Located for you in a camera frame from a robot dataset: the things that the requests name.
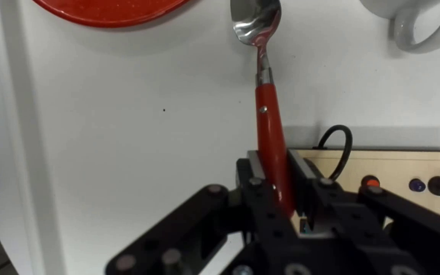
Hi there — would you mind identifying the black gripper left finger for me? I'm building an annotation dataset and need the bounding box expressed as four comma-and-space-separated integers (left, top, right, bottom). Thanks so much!
104, 150, 302, 275

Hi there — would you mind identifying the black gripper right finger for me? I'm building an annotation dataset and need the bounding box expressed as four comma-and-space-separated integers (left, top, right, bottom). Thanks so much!
287, 150, 440, 275

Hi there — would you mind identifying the red handled metal spoon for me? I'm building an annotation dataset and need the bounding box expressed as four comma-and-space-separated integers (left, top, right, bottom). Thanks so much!
229, 0, 299, 221

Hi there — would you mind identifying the white plastic tray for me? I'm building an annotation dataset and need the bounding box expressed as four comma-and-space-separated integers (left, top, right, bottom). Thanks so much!
0, 0, 440, 275

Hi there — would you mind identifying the wooden peg board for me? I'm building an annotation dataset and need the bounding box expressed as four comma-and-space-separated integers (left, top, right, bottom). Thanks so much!
287, 149, 440, 237

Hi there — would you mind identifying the white mug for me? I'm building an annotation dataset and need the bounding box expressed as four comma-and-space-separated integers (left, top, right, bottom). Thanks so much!
359, 0, 440, 56

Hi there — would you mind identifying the red plate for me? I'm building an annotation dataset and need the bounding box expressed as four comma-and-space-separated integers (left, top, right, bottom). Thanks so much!
32, 0, 191, 30

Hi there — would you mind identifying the black cord loop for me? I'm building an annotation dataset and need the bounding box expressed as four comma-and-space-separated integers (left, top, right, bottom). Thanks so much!
314, 124, 354, 184

